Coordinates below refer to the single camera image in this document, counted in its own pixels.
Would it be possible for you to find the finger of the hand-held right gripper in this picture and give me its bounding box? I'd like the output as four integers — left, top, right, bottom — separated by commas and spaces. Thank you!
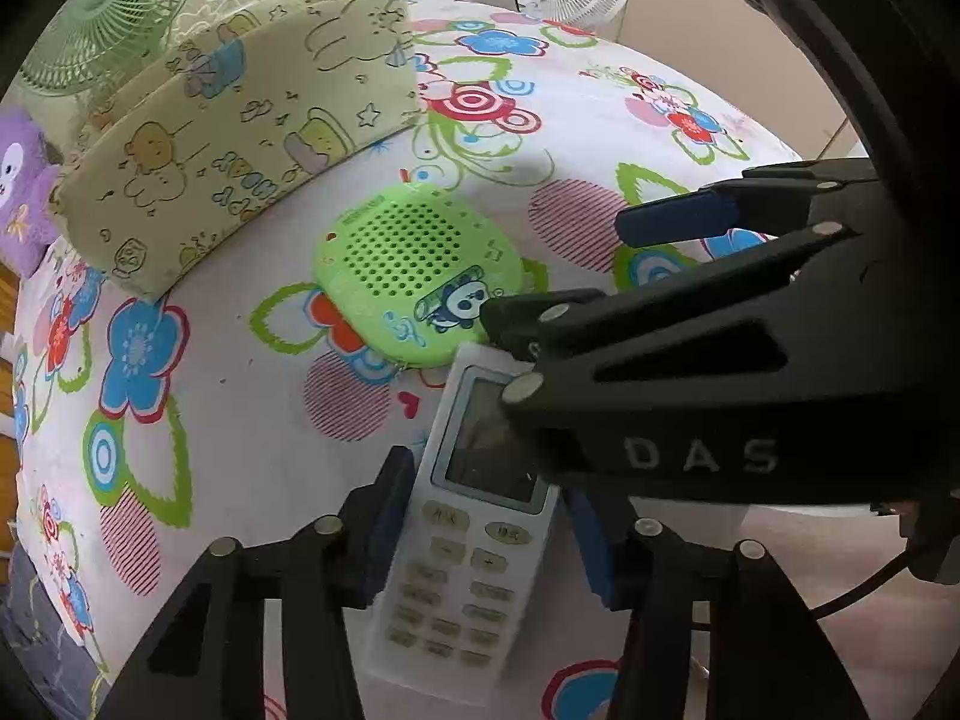
615, 157, 878, 248
480, 221, 912, 511

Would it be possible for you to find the white remote control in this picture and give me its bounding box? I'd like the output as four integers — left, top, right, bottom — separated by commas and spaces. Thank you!
364, 341, 562, 707

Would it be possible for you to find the yellow cartoon storage box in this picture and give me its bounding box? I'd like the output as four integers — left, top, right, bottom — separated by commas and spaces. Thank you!
49, 0, 422, 305

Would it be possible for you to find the purple plush toy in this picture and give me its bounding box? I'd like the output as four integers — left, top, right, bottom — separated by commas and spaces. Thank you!
0, 106, 62, 275

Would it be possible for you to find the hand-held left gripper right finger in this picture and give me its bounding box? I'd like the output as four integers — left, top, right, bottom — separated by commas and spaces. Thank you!
562, 487, 863, 720

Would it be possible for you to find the green desk fan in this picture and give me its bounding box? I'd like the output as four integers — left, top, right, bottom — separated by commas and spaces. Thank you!
19, 0, 188, 100

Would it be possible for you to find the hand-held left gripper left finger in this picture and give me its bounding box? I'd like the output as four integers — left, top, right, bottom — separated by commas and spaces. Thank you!
97, 446, 417, 720

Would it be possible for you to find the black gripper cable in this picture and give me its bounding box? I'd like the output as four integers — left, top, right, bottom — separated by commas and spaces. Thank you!
690, 510, 931, 631

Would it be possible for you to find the beige door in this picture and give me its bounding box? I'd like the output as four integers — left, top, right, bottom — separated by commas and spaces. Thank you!
615, 0, 871, 158

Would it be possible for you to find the green perforated panda case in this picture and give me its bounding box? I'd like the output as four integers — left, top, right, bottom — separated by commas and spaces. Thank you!
313, 181, 526, 370

